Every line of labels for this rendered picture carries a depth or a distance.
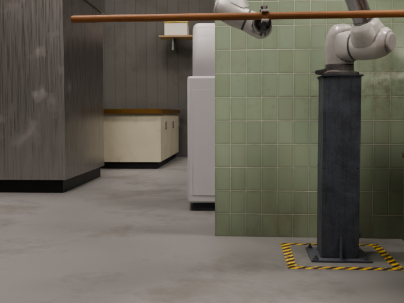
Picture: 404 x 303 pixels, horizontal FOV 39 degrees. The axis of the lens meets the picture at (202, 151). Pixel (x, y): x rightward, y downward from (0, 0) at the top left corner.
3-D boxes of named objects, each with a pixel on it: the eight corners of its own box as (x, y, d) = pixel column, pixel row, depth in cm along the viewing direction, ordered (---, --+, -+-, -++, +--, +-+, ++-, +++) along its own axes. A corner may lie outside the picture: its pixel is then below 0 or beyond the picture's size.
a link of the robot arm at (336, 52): (336, 67, 323) (336, 27, 322) (364, 64, 309) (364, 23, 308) (318, 65, 313) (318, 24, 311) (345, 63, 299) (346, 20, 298)
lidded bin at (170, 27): (189, 38, 1043) (189, 24, 1042) (187, 35, 1008) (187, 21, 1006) (166, 38, 1046) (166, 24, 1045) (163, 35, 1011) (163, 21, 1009)
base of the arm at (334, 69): (313, 77, 322) (313, 67, 322) (353, 76, 321) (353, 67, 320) (317, 74, 304) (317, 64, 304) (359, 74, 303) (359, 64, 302)
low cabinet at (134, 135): (180, 157, 1060) (180, 110, 1055) (162, 169, 827) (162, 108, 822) (80, 157, 1074) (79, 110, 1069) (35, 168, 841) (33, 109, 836)
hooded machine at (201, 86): (189, 197, 545) (189, 29, 535) (263, 197, 541) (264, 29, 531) (183, 211, 465) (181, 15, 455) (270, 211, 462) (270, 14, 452)
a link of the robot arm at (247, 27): (267, 41, 261) (241, 29, 261) (265, 44, 276) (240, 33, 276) (277, 19, 260) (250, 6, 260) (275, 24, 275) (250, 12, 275)
